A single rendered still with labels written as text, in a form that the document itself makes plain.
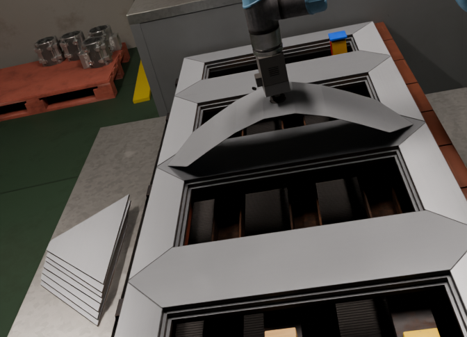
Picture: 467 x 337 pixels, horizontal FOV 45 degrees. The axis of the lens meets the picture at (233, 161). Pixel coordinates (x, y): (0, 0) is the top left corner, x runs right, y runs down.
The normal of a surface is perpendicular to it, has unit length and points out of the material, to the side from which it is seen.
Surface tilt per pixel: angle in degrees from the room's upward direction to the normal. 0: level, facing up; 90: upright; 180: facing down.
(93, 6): 90
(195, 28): 90
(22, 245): 0
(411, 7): 90
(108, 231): 0
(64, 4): 90
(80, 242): 0
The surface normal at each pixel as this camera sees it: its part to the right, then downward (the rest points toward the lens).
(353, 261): -0.21, -0.82
